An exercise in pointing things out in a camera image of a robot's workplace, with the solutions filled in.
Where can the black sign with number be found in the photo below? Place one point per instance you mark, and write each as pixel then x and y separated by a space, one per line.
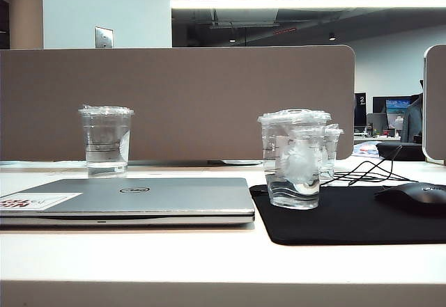
pixel 360 108

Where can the brown white-edged desk partition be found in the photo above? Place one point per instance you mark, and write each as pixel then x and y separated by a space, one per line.
pixel 437 105

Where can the black oval pouch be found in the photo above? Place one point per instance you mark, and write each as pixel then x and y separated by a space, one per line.
pixel 411 152

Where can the metal wall plate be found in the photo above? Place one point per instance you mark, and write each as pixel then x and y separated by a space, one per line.
pixel 104 37

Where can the grey office chair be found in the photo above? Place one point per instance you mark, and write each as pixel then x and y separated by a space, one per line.
pixel 413 122

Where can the silver Dell laptop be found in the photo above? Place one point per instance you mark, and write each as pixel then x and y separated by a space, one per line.
pixel 174 199

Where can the black computer mouse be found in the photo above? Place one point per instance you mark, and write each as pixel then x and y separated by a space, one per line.
pixel 414 195

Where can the small clear plastic cup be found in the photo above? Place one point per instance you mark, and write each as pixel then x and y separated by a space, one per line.
pixel 331 147

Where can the background computer monitor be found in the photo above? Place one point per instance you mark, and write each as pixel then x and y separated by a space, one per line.
pixel 395 112

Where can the tall clear plastic cup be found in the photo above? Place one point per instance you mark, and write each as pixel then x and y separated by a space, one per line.
pixel 104 140

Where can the black mouse pad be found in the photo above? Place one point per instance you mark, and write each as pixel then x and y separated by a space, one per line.
pixel 348 220

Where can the white ceiling light strip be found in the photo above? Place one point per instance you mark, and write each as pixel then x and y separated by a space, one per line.
pixel 296 3

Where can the grey flat partition foot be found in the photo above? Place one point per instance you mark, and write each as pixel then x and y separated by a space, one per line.
pixel 240 162

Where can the clear plastic cup with logo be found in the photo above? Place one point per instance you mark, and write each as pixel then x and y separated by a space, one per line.
pixel 292 167

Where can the white red laptop sticker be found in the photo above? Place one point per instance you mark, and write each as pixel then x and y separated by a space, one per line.
pixel 52 200

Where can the wide brown desk partition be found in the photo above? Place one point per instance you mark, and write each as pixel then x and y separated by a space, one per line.
pixel 209 84

